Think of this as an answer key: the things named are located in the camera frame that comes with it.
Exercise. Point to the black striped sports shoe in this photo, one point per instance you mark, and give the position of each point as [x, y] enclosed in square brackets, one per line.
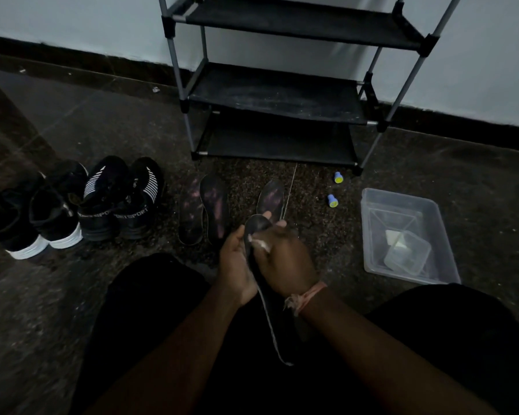
[140, 198]
[101, 198]

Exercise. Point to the person's right thumb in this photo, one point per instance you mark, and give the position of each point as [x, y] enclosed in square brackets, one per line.
[271, 227]

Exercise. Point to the person's left hand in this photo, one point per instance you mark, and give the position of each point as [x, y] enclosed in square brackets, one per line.
[233, 265]

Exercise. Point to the person's right hand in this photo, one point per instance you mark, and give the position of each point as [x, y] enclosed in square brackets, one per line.
[285, 263]

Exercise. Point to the blue yellow small cap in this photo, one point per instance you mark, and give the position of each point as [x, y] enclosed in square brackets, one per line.
[332, 200]
[338, 177]

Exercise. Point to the clear plastic tub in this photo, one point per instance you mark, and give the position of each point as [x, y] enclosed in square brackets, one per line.
[408, 237]

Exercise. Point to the orange thread wristband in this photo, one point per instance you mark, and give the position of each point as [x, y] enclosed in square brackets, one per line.
[305, 297]

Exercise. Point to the black metal shoe rack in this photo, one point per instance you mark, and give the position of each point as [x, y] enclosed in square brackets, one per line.
[285, 90]

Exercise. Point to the black white-soled sneaker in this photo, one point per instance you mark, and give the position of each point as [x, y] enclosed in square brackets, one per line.
[58, 207]
[15, 220]

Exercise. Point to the small clear plastic container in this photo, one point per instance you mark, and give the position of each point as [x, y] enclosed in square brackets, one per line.
[407, 253]

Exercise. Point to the person's black trousers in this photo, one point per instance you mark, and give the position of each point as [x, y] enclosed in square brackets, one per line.
[155, 306]

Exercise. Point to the dark shoe insole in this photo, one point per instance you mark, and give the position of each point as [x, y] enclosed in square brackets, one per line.
[271, 197]
[191, 211]
[259, 289]
[216, 207]

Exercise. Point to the small white cloth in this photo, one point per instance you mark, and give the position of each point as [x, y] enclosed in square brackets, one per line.
[257, 243]

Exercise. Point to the person's right forearm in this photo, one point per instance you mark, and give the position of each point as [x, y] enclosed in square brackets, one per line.
[380, 354]

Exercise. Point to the person's left forearm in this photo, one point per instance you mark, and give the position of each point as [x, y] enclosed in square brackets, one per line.
[173, 354]

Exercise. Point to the thin white stick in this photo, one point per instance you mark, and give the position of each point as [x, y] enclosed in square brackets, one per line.
[289, 190]

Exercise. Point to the person's left thumb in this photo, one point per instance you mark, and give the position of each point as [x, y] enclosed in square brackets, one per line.
[259, 217]

